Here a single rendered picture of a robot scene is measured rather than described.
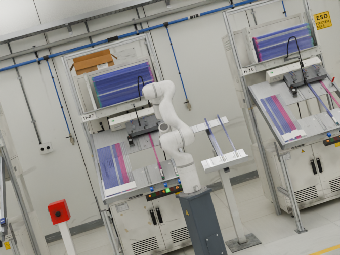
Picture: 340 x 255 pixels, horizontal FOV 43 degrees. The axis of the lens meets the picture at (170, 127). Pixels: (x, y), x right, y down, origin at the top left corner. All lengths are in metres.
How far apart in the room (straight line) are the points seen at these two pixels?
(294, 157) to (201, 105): 1.78
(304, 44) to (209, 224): 1.93
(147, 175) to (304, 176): 1.39
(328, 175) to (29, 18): 3.67
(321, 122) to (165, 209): 1.46
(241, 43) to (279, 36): 0.35
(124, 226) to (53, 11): 2.78
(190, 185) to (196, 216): 0.19
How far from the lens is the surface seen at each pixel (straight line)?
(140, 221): 3.66
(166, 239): 3.73
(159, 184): 3.29
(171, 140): 2.70
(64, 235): 3.55
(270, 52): 3.89
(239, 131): 5.37
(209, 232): 2.84
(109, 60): 4.02
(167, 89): 2.88
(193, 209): 2.75
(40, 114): 5.26
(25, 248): 3.82
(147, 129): 3.58
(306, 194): 3.93
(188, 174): 2.74
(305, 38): 4.02
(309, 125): 3.60
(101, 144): 3.65
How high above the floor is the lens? 1.41
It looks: 5 degrees down
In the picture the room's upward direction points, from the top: 16 degrees counter-clockwise
